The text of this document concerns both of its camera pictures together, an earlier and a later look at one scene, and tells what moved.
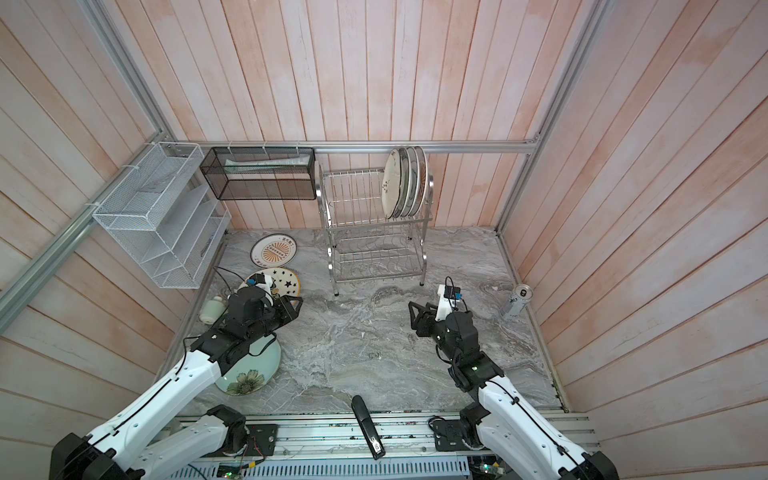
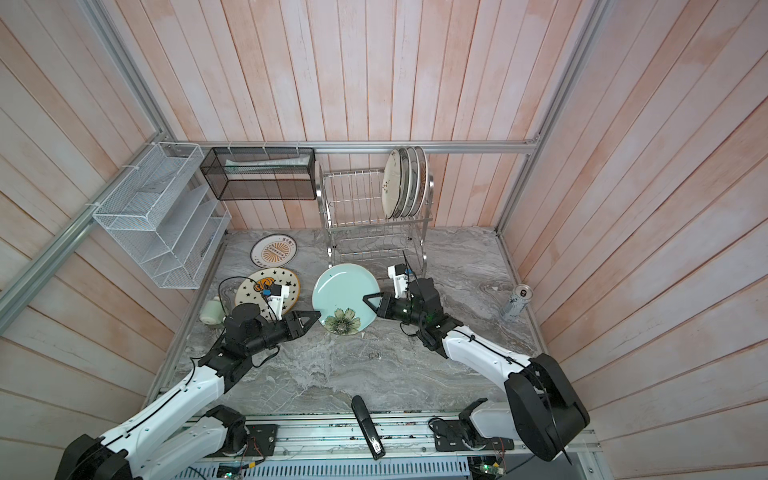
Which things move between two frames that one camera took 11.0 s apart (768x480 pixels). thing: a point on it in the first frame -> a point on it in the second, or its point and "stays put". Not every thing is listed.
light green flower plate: [254, 374] -> [338, 295]
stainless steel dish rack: [362, 244] stays put
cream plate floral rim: [391, 183] stays put
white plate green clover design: [414, 176] stays put
